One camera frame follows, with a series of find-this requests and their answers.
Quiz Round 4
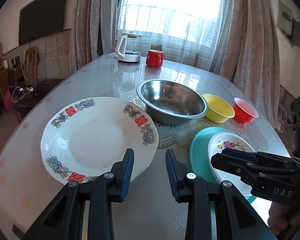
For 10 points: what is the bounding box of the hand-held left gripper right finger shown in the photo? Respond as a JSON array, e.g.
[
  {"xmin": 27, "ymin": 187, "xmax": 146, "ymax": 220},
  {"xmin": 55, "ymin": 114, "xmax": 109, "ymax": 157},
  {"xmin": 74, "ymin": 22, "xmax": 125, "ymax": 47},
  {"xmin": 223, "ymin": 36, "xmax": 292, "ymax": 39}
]
[{"xmin": 165, "ymin": 149, "xmax": 272, "ymax": 240}]

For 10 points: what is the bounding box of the white oval floral plate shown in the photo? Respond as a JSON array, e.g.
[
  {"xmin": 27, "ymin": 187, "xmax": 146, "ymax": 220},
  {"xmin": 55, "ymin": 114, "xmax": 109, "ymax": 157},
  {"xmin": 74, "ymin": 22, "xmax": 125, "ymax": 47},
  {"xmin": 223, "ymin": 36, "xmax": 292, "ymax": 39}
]
[{"xmin": 208, "ymin": 132, "xmax": 256, "ymax": 197}]

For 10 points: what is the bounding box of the dark wooden low table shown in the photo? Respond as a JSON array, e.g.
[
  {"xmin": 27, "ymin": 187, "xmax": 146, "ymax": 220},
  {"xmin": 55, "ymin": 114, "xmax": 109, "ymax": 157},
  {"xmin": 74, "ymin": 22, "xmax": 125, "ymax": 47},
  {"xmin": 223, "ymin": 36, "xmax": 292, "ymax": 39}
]
[{"xmin": 12, "ymin": 79, "xmax": 65, "ymax": 123}]

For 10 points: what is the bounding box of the yellow wooden cabinet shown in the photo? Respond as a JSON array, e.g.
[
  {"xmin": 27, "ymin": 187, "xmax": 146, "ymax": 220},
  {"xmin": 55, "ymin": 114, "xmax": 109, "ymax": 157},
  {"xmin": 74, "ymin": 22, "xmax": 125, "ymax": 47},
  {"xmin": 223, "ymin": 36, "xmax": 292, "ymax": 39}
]
[{"xmin": 0, "ymin": 55, "xmax": 10, "ymax": 110}]

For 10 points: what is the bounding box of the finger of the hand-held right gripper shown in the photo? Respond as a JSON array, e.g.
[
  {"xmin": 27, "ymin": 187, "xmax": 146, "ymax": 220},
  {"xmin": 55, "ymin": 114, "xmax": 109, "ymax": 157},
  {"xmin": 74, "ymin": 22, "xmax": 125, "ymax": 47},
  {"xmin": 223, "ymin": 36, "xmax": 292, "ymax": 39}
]
[
  {"xmin": 210, "ymin": 152, "xmax": 297, "ymax": 181},
  {"xmin": 220, "ymin": 148, "xmax": 297, "ymax": 165}
]

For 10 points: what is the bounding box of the yellow plastic bowl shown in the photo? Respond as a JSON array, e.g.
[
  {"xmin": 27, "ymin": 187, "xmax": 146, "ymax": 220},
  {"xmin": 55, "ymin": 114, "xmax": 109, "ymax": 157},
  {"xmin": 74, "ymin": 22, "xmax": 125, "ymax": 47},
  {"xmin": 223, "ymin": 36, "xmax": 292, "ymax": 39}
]
[{"xmin": 202, "ymin": 94, "xmax": 235, "ymax": 123}]

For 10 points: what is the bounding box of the white sheer curtain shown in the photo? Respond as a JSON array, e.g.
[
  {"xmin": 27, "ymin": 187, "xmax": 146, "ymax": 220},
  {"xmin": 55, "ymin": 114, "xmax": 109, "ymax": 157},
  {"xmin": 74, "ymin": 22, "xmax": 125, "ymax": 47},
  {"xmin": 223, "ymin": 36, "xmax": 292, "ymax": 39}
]
[{"xmin": 97, "ymin": 0, "xmax": 234, "ymax": 74}]

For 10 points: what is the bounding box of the red plastic bowl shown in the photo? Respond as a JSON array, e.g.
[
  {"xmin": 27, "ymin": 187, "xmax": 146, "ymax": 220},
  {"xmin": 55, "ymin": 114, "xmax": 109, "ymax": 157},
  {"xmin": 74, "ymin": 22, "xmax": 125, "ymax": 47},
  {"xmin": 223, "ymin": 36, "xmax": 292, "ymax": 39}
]
[{"xmin": 233, "ymin": 97, "xmax": 259, "ymax": 125}]

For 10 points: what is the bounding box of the white electric kettle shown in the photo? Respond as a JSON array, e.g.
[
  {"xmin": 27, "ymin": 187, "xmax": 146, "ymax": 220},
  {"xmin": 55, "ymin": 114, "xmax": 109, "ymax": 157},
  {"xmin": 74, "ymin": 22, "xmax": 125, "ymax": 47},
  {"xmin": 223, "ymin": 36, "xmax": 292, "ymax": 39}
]
[{"xmin": 109, "ymin": 31, "xmax": 143, "ymax": 63}]

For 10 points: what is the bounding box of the grey wall panel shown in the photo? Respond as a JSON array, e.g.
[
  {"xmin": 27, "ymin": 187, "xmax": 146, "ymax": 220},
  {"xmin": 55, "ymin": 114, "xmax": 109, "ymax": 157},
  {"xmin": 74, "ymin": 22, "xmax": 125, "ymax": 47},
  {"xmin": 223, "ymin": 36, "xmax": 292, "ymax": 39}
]
[{"xmin": 276, "ymin": 0, "xmax": 293, "ymax": 34}]

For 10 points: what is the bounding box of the pink plastic object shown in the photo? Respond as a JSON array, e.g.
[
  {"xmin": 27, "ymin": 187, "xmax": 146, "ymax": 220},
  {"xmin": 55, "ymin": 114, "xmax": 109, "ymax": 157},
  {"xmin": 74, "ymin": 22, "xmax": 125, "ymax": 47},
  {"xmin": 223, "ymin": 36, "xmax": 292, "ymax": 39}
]
[{"xmin": 5, "ymin": 90, "xmax": 13, "ymax": 110}]

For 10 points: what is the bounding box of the stainless steel bowl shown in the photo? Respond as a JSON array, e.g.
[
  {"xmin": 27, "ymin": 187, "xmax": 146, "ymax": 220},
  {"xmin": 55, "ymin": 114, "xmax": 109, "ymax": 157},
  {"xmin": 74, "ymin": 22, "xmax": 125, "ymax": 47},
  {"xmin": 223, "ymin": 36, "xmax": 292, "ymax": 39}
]
[{"xmin": 136, "ymin": 79, "xmax": 209, "ymax": 125}]

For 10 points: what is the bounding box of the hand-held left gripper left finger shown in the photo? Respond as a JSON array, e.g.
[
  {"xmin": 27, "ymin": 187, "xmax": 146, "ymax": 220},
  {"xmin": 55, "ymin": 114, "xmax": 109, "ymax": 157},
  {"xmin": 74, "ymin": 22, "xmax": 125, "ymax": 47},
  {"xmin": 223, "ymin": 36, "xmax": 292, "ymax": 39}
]
[{"xmin": 40, "ymin": 149, "xmax": 135, "ymax": 240}]

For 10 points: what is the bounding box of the grey wall box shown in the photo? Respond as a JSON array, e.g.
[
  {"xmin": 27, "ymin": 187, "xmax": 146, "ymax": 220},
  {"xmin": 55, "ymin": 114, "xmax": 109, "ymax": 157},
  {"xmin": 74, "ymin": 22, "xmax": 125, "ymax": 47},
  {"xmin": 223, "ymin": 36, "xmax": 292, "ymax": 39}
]
[{"xmin": 290, "ymin": 20, "xmax": 300, "ymax": 47}]

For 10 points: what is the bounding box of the person's right hand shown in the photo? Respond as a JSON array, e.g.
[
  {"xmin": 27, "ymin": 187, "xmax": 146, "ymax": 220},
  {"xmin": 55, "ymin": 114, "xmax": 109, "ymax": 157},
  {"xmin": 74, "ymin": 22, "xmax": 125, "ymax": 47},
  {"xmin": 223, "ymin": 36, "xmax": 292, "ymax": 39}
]
[{"xmin": 267, "ymin": 201, "xmax": 300, "ymax": 237}]

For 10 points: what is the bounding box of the beige velvet curtain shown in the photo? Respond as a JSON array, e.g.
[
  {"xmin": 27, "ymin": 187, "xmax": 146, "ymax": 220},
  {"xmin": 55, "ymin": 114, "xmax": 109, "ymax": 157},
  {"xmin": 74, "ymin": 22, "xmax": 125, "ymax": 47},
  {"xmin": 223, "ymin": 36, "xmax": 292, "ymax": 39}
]
[
  {"xmin": 69, "ymin": 0, "xmax": 123, "ymax": 68},
  {"xmin": 219, "ymin": 0, "xmax": 284, "ymax": 110}
]

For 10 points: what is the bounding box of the black wall television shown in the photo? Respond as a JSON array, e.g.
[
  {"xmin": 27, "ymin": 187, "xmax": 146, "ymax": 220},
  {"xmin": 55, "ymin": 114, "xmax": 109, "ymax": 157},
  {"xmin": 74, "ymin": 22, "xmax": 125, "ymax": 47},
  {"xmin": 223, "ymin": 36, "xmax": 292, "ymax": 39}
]
[{"xmin": 19, "ymin": 0, "xmax": 70, "ymax": 47}]

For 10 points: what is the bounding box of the red mug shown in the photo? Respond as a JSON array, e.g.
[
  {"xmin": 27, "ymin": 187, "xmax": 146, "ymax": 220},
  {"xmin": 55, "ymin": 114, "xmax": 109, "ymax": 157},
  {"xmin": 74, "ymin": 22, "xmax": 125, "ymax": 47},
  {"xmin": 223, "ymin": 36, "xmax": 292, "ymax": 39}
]
[{"xmin": 146, "ymin": 49, "xmax": 164, "ymax": 68}]

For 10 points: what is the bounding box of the large white plate red print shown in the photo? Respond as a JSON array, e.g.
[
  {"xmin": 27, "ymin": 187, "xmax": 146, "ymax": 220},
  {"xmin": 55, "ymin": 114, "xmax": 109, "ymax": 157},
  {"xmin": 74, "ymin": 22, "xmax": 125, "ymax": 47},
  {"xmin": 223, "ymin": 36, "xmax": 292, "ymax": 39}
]
[{"xmin": 41, "ymin": 97, "xmax": 158, "ymax": 185}]

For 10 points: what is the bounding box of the teal plate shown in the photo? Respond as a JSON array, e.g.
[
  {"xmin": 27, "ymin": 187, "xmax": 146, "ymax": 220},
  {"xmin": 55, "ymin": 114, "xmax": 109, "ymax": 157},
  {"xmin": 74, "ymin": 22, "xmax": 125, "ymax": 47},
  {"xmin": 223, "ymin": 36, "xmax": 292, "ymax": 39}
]
[{"xmin": 189, "ymin": 127, "xmax": 258, "ymax": 204}]

